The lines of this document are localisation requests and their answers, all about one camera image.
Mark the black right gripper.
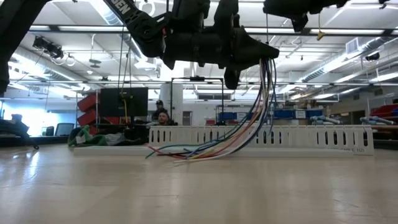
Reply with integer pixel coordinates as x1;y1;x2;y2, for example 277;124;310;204
262;0;312;34

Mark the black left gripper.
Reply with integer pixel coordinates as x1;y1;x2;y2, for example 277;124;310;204
161;0;280;91

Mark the green wire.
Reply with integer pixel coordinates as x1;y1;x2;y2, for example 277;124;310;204
145;58;265;159

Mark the white slotted cable duct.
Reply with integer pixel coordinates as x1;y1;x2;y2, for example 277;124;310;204
148;124;375;156

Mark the yellow hanging tag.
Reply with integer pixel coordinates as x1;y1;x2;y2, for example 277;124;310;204
316;12;326;42

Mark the long strip light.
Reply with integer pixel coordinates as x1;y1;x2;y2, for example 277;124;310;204
57;26;125;32
244;27;386;35

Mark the white air vent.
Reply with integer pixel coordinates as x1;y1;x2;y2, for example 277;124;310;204
345;37;361;55

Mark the white blue roll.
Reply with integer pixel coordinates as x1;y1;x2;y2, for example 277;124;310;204
310;115;341;126
359;116;390;126

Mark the person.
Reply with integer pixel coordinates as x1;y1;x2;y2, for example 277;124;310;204
156;111;178;126
151;99;170;123

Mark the large red bin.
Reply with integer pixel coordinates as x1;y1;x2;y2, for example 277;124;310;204
369;104;398;118

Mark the black monitor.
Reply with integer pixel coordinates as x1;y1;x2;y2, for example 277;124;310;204
99;87;149;118

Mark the wooden bench board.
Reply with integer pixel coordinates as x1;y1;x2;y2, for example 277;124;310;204
372;124;398;131

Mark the red storage bin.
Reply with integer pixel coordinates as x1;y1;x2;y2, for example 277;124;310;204
76;109;98;127
76;93;100;113

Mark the black mounted camera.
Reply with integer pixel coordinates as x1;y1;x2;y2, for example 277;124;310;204
32;36;65;60

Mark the thick black hose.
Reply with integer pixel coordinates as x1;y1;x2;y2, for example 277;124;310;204
0;119;40;151

